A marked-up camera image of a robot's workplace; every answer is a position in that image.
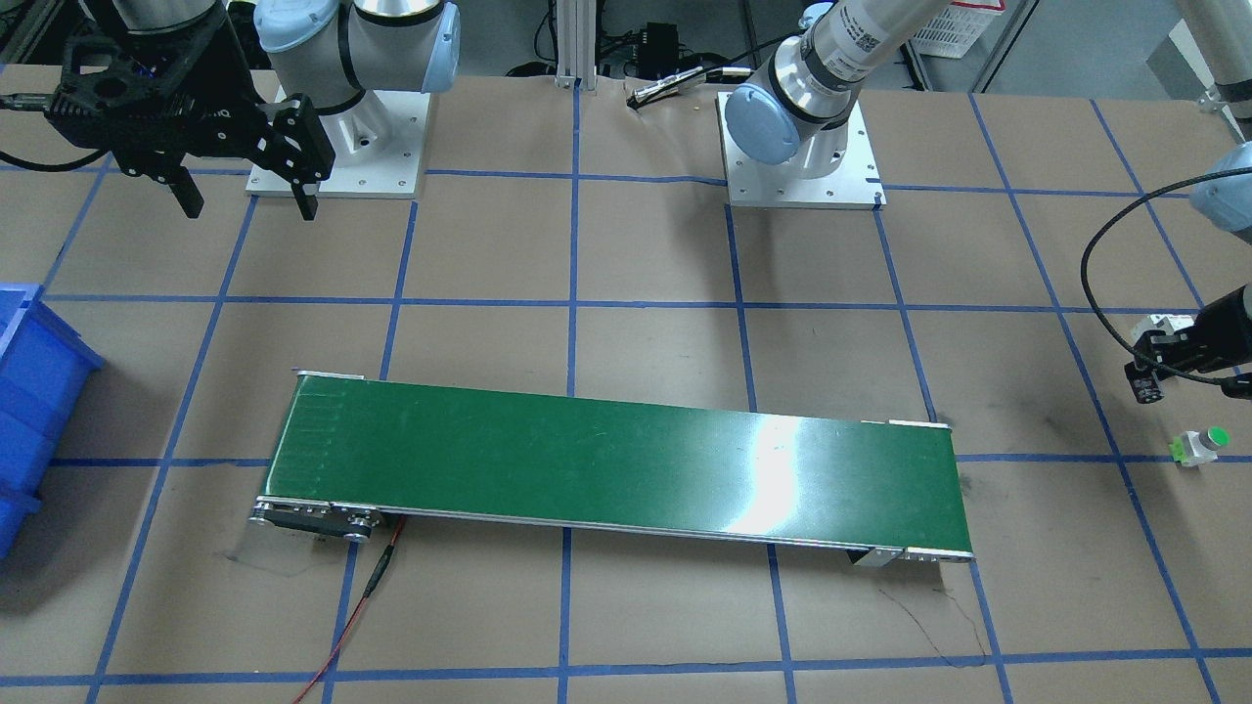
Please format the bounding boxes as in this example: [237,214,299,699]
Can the black cylindrical capacitor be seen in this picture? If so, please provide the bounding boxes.
[1124,362,1164,405]

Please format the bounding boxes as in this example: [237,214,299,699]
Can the red black power cable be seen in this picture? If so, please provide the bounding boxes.
[290,516,408,704]

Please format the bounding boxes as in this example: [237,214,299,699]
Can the green push button switch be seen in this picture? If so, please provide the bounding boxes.
[1168,426,1229,468]

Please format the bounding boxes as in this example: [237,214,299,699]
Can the green conveyor belt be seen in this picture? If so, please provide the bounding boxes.
[250,373,974,566]

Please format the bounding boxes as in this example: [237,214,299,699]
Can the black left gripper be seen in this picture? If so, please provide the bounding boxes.
[1141,286,1251,373]

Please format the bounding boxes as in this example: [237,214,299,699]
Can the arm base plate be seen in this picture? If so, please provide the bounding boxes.
[717,91,886,210]
[305,91,432,200]

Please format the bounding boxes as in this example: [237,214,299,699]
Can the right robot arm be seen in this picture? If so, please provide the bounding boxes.
[3,1,461,220]

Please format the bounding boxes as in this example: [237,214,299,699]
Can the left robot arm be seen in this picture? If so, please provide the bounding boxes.
[722,1,1249,405]

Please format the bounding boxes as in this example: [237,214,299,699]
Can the black electronics box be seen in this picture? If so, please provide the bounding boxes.
[634,23,681,80]

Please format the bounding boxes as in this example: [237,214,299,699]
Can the blue plastic bin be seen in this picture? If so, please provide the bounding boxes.
[1,284,104,556]

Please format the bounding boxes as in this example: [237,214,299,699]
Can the white plastic basket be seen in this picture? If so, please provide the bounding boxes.
[906,1,1007,60]

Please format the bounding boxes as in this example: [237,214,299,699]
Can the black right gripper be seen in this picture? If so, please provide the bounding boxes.
[44,5,336,220]

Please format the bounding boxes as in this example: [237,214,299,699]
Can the white circuit breaker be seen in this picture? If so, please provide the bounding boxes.
[1128,313,1194,344]

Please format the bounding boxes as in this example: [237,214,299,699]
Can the aluminium frame post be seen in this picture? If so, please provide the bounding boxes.
[555,0,598,91]

